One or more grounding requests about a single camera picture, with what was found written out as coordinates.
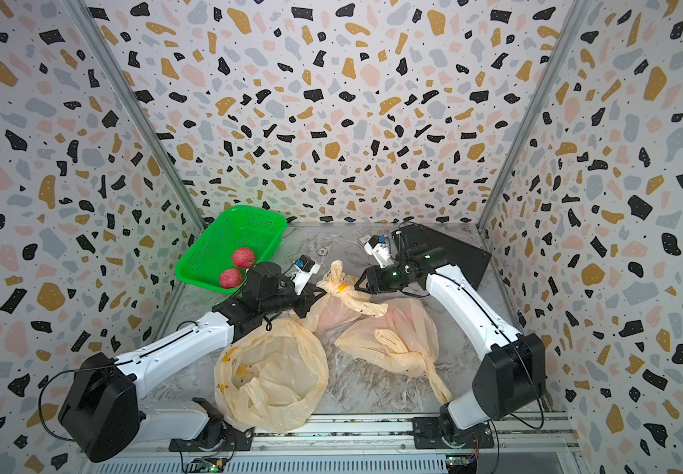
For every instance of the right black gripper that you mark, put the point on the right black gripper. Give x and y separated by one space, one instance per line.
374 282

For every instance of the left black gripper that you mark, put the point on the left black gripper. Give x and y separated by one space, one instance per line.
307 297

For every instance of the red apple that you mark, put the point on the red apple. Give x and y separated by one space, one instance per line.
244 258
231 278

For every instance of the beige plastic bag with apples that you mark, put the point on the beige plastic bag with apples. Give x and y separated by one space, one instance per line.
272 380

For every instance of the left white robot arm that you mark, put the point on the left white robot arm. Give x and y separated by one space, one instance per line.
104 410

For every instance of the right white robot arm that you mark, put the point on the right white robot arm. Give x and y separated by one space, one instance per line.
512 371

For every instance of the green plastic mesh basket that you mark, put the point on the green plastic mesh basket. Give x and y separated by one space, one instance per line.
238 227

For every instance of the black flat box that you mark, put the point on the black flat box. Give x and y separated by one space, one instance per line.
473 261

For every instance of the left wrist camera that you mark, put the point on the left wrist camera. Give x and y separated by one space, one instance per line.
304 268

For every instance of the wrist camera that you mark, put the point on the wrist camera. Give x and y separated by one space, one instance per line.
378 247
304 268

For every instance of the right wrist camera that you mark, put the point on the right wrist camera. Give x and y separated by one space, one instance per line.
378 247

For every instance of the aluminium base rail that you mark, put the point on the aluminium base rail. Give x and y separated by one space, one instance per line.
385 443

